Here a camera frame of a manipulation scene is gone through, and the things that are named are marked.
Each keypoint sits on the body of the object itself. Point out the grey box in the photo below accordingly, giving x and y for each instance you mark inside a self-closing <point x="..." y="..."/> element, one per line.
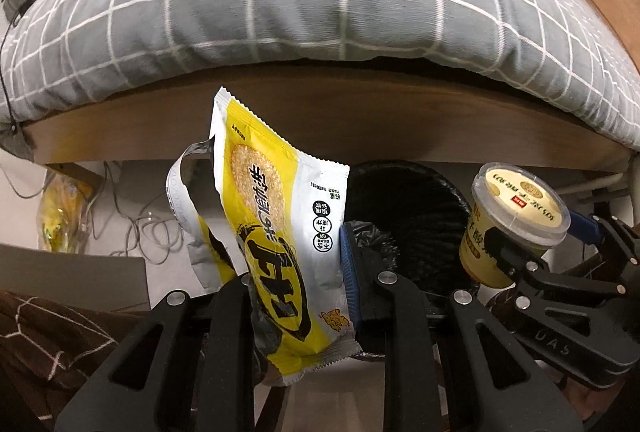
<point x="70" y="272"/>

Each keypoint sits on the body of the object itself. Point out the yellow plastic bag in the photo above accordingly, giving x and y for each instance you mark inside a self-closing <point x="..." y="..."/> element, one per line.
<point x="62" y="212"/>

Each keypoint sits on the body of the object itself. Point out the black trash bin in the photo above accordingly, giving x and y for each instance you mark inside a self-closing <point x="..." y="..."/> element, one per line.
<point x="410" y="212"/>

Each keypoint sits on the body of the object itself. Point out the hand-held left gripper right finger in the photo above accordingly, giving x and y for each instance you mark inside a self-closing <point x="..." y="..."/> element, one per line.
<point x="350" y="272"/>

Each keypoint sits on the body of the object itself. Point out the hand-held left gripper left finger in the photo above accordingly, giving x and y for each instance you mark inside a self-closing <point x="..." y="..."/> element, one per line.
<point x="230" y="312"/>

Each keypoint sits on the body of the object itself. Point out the yellow lidded cup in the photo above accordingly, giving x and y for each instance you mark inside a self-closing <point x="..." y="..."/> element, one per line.
<point x="520" y="202"/>

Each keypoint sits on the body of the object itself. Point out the wooden bed frame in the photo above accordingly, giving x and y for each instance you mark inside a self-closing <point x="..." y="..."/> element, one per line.
<point x="325" y="112"/>

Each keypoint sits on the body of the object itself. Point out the yellow white snack bag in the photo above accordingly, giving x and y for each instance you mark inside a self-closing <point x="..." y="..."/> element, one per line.
<point x="265" y="212"/>

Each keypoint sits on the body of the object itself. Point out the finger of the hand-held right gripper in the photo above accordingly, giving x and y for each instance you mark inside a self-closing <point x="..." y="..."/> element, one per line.
<point x="582" y="224"/>
<point x="532" y="279"/>

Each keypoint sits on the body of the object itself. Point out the person's right hand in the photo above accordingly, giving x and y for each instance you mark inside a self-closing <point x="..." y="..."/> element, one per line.
<point x="582" y="404"/>

